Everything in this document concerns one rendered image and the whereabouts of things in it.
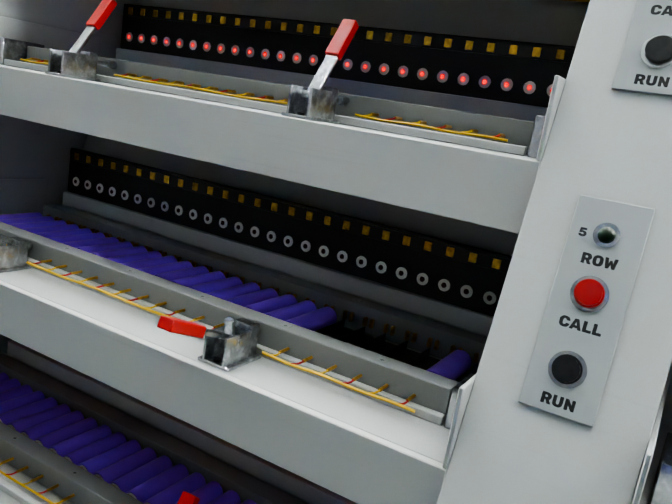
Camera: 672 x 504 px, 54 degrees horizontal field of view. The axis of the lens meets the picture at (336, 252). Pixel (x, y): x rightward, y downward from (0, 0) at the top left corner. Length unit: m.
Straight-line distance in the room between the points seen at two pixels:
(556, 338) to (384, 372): 0.13
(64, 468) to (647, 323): 0.49
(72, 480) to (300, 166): 0.34
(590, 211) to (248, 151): 0.25
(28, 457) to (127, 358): 0.19
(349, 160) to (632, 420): 0.24
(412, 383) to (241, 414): 0.12
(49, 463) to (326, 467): 0.30
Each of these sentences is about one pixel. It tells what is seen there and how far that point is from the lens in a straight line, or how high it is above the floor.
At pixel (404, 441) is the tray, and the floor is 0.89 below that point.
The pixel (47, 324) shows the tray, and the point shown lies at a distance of 0.59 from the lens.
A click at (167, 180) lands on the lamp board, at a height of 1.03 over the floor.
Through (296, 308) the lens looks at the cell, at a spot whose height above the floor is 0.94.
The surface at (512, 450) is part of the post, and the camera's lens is 0.39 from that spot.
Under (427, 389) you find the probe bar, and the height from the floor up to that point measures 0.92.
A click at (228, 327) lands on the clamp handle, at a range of 0.48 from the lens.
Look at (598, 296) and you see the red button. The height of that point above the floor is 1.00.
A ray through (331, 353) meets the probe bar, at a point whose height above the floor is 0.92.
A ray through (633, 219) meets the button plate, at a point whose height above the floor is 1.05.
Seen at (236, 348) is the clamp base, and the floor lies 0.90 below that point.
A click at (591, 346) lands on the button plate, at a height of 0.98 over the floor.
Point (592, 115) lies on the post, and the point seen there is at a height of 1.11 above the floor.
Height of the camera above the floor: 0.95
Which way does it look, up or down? 5 degrees up
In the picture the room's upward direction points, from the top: 18 degrees clockwise
